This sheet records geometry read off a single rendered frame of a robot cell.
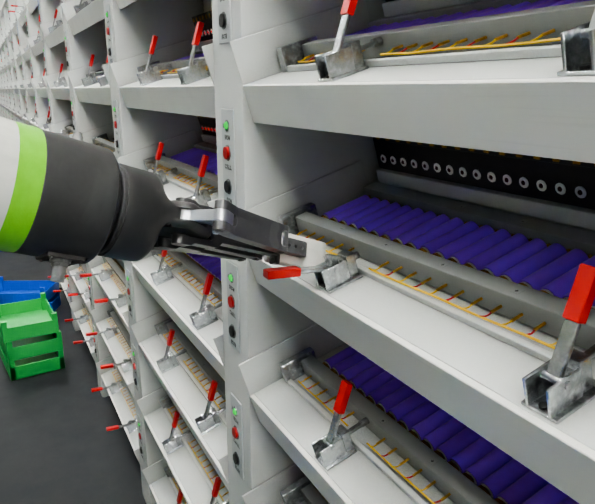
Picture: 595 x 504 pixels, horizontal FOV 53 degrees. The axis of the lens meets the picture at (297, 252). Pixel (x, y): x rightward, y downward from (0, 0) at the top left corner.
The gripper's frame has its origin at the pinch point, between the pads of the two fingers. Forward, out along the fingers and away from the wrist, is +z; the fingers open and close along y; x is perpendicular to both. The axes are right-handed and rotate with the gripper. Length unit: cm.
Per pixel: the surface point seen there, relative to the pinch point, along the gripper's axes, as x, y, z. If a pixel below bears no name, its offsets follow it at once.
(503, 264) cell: -1.7, 18.0, 7.9
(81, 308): 11, -231, 65
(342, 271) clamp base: -1.8, 3.2, 3.3
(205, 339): -7.5, -39.5, 14.8
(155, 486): -43, -102, 42
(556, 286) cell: -4.2, 23.3, 6.4
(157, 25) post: 60, -67, 13
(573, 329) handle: -8.2, 28.2, -1.6
